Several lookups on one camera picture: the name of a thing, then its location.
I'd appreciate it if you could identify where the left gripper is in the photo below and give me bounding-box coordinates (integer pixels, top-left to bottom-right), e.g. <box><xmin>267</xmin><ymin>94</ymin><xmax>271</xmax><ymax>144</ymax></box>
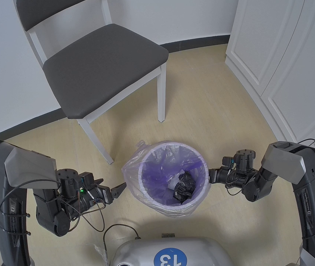
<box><xmin>80</xmin><ymin>182</ymin><xmax>127</xmax><ymax>212</ymax></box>

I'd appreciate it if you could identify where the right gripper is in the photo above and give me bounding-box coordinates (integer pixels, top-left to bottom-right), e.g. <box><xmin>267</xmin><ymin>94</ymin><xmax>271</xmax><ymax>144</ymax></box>
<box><xmin>209</xmin><ymin>168</ymin><xmax>230</xmax><ymax>185</ymax></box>

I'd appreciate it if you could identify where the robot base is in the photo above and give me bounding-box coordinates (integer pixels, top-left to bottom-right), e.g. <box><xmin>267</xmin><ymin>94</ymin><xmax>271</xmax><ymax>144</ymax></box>
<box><xmin>114</xmin><ymin>233</ymin><xmax>231</xmax><ymax>266</ymax></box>

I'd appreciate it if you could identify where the white trash bin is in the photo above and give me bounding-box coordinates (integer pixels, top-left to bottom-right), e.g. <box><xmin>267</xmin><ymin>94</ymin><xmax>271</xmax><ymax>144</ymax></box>
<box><xmin>138</xmin><ymin>140</ymin><xmax>211</xmax><ymax>214</ymax></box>

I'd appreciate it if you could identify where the crumpled black plastic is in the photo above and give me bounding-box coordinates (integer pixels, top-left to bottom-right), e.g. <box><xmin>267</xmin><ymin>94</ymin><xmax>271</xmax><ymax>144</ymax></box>
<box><xmin>173</xmin><ymin>172</ymin><xmax>196</xmax><ymax>204</ymax></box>

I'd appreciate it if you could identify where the crumpled white paper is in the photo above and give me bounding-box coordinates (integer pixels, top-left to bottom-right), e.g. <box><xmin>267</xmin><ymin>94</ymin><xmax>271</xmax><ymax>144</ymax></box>
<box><xmin>167</xmin><ymin>170</ymin><xmax>186</xmax><ymax>190</ymax></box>

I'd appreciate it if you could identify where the white chair with grey seat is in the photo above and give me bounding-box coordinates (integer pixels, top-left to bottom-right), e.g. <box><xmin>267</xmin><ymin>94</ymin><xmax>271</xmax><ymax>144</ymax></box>
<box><xmin>9</xmin><ymin>0</ymin><xmax>170</xmax><ymax>165</ymax></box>

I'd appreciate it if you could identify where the white wardrobe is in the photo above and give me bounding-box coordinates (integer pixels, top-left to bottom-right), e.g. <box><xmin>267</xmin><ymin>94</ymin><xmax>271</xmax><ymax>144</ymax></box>
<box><xmin>225</xmin><ymin>0</ymin><xmax>315</xmax><ymax>193</ymax></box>

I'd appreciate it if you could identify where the black cable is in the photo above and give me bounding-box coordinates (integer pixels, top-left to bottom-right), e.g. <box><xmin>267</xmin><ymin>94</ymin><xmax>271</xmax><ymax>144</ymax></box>
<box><xmin>225</xmin><ymin>176</ymin><xmax>247</xmax><ymax>196</ymax></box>
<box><xmin>103</xmin><ymin>224</ymin><xmax>142</xmax><ymax>258</ymax></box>
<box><xmin>70</xmin><ymin>200</ymin><xmax>106</xmax><ymax>232</ymax></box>

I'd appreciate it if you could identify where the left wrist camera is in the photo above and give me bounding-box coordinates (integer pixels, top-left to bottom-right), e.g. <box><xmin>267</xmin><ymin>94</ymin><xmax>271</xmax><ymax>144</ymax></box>
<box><xmin>81</xmin><ymin>172</ymin><xmax>104</xmax><ymax>191</ymax></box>

